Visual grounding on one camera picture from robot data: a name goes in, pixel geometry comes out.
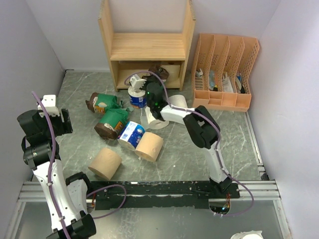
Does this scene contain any blue roll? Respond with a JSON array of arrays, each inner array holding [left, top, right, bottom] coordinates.
[[128, 86, 147, 109], [118, 121, 145, 151]]

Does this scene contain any green brown roll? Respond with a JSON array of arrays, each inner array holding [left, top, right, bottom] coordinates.
[[85, 92, 123, 114], [94, 109, 129, 140], [149, 65, 169, 82]]

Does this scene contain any beige toilet roll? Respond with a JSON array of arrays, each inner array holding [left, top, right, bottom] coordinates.
[[161, 61, 181, 82]]

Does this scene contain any tan toilet roll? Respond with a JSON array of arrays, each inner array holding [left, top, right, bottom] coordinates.
[[135, 132, 163, 162], [88, 147, 122, 181]]

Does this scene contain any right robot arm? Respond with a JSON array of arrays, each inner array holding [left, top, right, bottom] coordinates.
[[146, 71, 233, 198]]

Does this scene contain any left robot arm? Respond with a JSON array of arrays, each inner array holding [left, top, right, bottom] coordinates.
[[17, 109, 96, 239]]

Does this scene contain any wooden two-tier shelf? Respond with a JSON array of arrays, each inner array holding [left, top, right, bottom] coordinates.
[[98, 0, 196, 91]]

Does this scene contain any white toilet roll right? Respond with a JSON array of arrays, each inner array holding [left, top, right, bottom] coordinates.
[[168, 95, 188, 108]]

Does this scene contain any white toilet roll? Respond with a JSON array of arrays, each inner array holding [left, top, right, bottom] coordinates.
[[145, 107, 169, 130], [168, 95, 188, 108]]

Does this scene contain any blue wrapped roll lying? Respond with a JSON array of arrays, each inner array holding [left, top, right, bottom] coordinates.
[[118, 121, 145, 151]]

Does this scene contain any tan toilet roll front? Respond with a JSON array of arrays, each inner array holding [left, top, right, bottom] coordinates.
[[88, 147, 122, 181]]

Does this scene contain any orange plastic file organizer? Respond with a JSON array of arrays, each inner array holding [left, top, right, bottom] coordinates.
[[191, 33, 260, 112]]

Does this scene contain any white roll bottom edge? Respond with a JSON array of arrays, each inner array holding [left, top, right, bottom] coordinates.
[[231, 231, 263, 239]]

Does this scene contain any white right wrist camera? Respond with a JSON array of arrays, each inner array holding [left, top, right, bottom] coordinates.
[[130, 74, 146, 92]]

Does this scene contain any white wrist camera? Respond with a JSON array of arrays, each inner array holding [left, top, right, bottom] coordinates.
[[41, 95, 60, 117], [130, 74, 146, 92]]

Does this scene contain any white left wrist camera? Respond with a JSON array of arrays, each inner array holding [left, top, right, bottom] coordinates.
[[41, 95, 60, 117]]

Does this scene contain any black mounting base plate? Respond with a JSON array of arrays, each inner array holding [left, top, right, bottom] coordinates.
[[88, 181, 240, 210]]

